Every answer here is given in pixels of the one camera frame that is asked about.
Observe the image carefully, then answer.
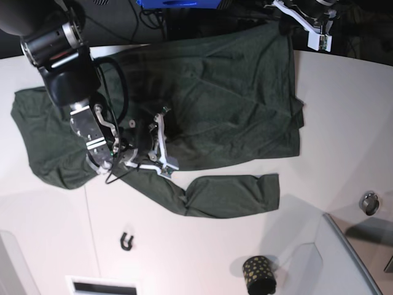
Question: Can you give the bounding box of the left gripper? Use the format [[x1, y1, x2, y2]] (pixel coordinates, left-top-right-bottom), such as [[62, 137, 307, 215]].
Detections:
[[272, 0, 337, 36]]

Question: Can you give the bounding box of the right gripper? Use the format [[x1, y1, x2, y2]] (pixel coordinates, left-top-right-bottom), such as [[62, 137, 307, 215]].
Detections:
[[122, 106, 178, 172]]

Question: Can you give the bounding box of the dark green t-shirt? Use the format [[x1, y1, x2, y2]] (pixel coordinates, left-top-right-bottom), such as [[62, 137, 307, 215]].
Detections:
[[10, 23, 304, 219]]

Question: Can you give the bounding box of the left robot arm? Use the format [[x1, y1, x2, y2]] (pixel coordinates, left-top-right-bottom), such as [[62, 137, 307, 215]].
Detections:
[[272, 0, 337, 35]]

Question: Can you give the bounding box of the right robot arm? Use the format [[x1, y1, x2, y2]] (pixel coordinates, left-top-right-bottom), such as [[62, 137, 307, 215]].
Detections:
[[1, 1, 179, 179]]

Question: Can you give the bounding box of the small black plastic clip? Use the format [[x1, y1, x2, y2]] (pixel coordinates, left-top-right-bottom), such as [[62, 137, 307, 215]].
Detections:
[[120, 232, 134, 251]]

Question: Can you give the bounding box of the blue plastic box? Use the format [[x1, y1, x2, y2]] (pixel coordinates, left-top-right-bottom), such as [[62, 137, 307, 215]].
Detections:
[[136, 0, 220, 9]]

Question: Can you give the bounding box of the white rectangular table slot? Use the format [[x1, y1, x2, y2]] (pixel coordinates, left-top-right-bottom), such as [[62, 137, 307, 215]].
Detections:
[[65, 275, 143, 295]]

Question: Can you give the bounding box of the black cup with gold dots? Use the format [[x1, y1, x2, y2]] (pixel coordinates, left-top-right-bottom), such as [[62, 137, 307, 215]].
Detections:
[[243, 256, 277, 295]]

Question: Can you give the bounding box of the round metal table grommet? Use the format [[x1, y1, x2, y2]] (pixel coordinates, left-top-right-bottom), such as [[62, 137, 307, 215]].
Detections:
[[359, 191, 380, 216]]

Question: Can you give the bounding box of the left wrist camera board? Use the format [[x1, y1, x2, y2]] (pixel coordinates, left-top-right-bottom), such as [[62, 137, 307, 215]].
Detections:
[[307, 32, 332, 52]]

